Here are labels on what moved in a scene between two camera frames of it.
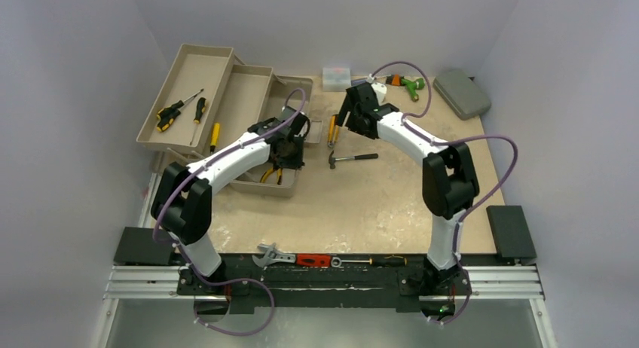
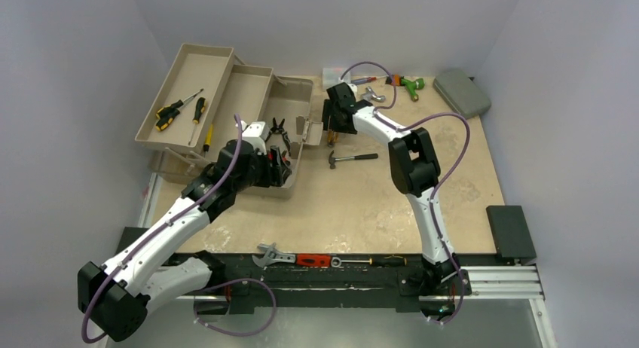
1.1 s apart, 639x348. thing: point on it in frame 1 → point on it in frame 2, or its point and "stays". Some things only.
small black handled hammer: x=331 y=160 stays
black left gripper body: x=292 y=157 → x=259 y=173
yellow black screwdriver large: x=166 y=116 stays
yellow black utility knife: x=333 y=131 stays
